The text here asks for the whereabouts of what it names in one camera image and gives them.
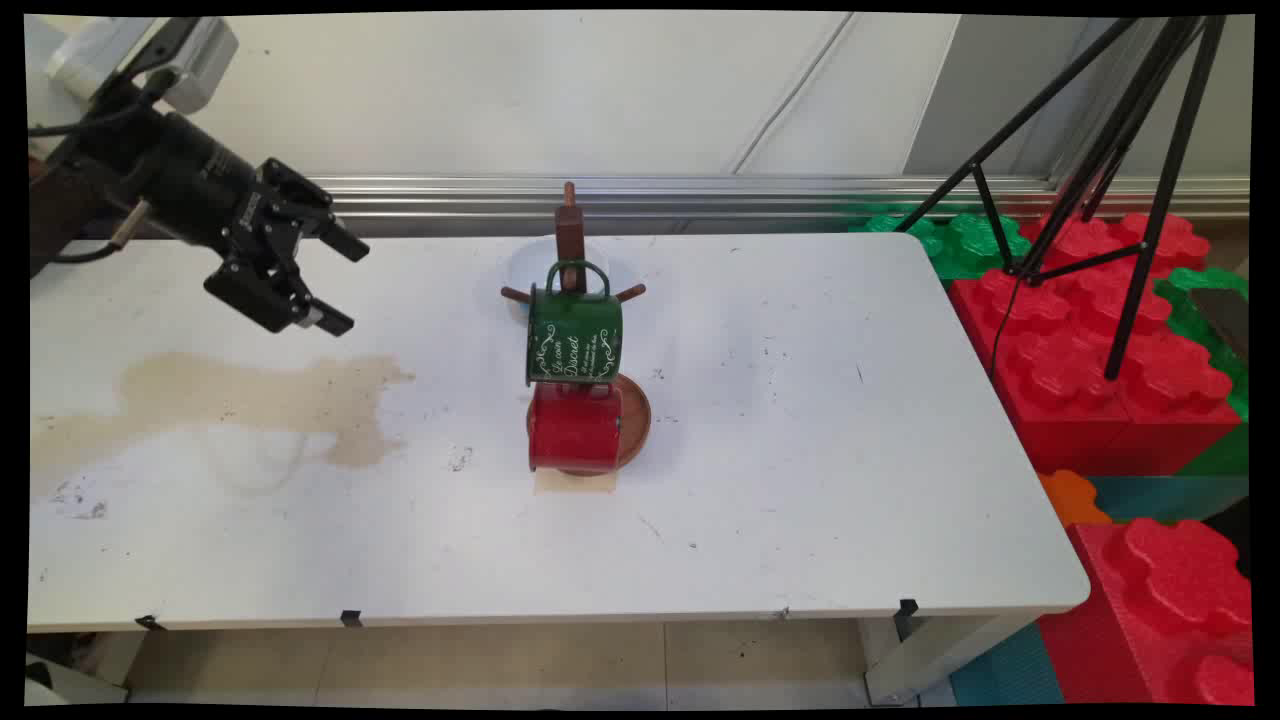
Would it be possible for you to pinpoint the black tripod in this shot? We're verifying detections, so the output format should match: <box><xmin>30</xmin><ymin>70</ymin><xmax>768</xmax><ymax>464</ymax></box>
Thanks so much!
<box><xmin>893</xmin><ymin>15</ymin><xmax>1229</xmax><ymax>381</ymax></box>

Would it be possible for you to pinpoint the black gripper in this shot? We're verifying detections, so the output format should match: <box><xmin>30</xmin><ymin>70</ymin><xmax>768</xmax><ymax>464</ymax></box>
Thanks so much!
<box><xmin>68</xmin><ymin>88</ymin><xmax>370</xmax><ymax>338</ymax></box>

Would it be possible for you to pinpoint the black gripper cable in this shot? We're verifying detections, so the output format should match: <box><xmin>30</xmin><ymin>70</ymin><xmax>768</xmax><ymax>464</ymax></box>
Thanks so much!
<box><xmin>45</xmin><ymin>200</ymin><xmax>151</xmax><ymax>266</ymax></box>

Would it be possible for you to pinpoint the green foam building block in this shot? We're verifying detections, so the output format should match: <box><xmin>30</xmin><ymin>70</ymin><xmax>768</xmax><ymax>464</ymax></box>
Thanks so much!
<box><xmin>850</xmin><ymin>205</ymin><xmax>1031</xmax><ymax>281</ymax></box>
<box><xmin>1155</xmin><ymin>265</ymin><xmax>1251</xmax><ymax>476</ymax></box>

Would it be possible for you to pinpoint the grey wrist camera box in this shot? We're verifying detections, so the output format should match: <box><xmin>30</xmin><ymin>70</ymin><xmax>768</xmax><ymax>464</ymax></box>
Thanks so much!
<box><xmin>120</xmin><ymin>17</ymin><xmax>240</xmax><ymax>114</ymax></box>

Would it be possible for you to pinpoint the orange foam building block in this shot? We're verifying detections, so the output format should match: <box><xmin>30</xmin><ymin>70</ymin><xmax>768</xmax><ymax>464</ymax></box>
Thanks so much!
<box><xmin>1037</xmin><ymin>470</ymin><xmax>1113</xmax><ymax>529</ymax></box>

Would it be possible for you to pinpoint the green printed enamel mug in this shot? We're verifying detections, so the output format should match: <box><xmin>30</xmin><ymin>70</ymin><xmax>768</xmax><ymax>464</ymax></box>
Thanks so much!
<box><xmin>525</xmin><ymin>260</ymin><xmax>624</xmax><ymax>388</ymax></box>

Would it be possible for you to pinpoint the aluminium wall rail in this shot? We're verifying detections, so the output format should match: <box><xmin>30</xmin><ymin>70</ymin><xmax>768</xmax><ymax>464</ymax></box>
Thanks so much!
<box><xmin>310</xmin><ymin>175</ymin><xmax>1251</xmax><ymax>236</ymax></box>

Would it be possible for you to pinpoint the red foam building block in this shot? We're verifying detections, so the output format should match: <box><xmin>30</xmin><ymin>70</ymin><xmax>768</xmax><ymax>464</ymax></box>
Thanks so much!
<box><xmin>1040</xmin><ymin>518</ymin><xmax>1254</xmax><ymax>706</ymax></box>
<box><xmin>948</xmin><ymin>212</ymin><xmax>1243</xmax><ymax>476</ymax></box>

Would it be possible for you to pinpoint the teal foam floor mat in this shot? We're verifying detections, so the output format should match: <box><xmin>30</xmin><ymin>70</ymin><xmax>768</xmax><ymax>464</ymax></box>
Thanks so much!
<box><xmin>948</xmin><ymin>622</ymin><xmax>1066</xmax><ymax>706</ymax></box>

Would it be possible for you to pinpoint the brown wooden mug tree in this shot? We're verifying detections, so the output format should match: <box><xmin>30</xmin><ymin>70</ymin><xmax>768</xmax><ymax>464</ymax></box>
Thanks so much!
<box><xmin>500</xmin><ymin>181</ymin><xmax>652</xmax><ymax>477</ymax></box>

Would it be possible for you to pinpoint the black camera cable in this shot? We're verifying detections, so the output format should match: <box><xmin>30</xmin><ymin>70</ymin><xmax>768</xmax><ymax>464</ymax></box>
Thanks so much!
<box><xmin>28</xmin><ymin>60</ymin><xmax>181</xmax><ymax>137</ymax></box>

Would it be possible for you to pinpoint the white wall cable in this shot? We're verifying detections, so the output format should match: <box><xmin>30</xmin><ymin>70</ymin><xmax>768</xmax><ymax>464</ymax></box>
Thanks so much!
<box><xmin>725</xmin><ymin>15</ymin><xmax>856</xmax><ymax>176</ymax></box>

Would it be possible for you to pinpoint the teal foam building block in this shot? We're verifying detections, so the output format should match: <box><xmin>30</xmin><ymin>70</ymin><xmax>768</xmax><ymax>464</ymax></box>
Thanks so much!
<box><xmin>1085</xmin><ymin>475</ymin><xmax>1251</xmax><ymax>523</ymax></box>

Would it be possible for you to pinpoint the white table leg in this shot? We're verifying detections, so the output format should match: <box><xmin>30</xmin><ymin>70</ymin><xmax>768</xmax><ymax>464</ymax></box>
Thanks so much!
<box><xmin>862</xmin><ymin>615</ymin><xmax>1041</xmax><ymax>707</ymax></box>

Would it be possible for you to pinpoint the red speckled enamel mug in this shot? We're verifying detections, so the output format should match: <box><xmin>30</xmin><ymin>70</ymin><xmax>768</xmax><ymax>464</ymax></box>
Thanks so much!
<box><xmin>527</xmin><ymin>380</ymin><xmax>625</xmax><ymax>474</ymax></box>

